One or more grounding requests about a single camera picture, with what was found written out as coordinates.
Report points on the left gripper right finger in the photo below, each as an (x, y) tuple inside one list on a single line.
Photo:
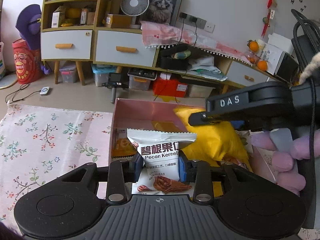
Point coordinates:
[(199, 173)]

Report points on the purple plush toy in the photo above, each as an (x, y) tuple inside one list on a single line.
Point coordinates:
[(28, 25)]

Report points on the purple gloved right hand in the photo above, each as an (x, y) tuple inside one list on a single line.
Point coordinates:
[(285, 154)]

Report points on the wooden white drawer cabinet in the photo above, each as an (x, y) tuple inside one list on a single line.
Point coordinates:
[(124, 47)]

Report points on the pecan kernel snack bag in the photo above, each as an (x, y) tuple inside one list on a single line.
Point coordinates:
[(160, 152)]

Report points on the white triangular nut bag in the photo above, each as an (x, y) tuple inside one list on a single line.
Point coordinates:
[(245, 137)]

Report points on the pink cloth cover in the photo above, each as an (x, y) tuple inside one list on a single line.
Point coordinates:
[(161, 35)]

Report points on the red storage box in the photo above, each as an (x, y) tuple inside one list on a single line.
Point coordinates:
[(169, 87)]

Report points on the white desk fan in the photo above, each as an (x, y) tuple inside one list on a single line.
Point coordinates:
[(134, 8)]

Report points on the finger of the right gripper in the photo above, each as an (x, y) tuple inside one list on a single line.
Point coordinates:
[(236, 118)]

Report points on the large yellow snack bag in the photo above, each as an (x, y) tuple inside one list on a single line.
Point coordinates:
[(214, 143)]

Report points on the pink snack pack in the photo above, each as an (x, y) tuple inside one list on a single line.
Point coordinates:
[(260, 166)]

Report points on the red cylindrical gift box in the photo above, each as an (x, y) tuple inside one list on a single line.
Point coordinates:
[(27, 62)]

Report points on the framed cat picture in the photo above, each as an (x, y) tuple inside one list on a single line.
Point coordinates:
[(162, 11)]

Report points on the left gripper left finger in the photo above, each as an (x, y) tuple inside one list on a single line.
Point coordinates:
[(121, 172)]

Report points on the white microwave oven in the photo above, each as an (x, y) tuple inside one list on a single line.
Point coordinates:
[(278, 55)]

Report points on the orange fruit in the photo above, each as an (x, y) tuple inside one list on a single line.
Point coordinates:
[(262, 65), (253, 45)]

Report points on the gold brown snack bar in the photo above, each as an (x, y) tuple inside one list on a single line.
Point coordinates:
[(165, 126)]

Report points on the orange white cookie pack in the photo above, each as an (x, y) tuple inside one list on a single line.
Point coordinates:
[(123, 148)]

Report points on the pink cardboard box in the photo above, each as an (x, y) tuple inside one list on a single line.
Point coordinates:
[(161, 147)]

